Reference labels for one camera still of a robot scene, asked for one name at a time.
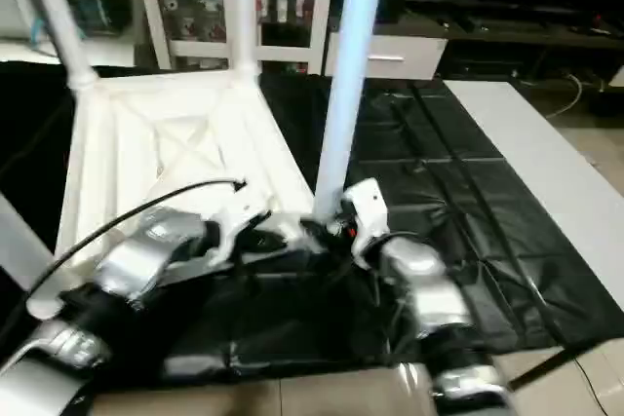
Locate white drawer unit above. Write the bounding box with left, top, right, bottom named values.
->
left=327, top=34, right=449, bottom=81

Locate white plastic table leg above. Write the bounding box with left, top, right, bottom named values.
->
left=312, top=0, right=389, bottom=224
left=19, top=0, right=100, bottom=91
left=230, top=0, right=264, bottom=81
left=0, top=192, right=58, bottom=290

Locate light blue plastic object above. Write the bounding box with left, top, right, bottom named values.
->
left=27, top=15, right=55, bottom=49

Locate white plastic table top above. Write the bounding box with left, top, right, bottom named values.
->
left=27, top=67, right=340, bottom=321

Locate white glass-door cabinet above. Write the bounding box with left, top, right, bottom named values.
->
left=132, top=0, right=337, bottom=76

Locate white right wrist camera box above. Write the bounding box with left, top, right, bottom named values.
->
left=341, top=178, right=393, bottom=269

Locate black plastic mat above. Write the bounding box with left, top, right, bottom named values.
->
left=0, top=60, right=624, bottom=388

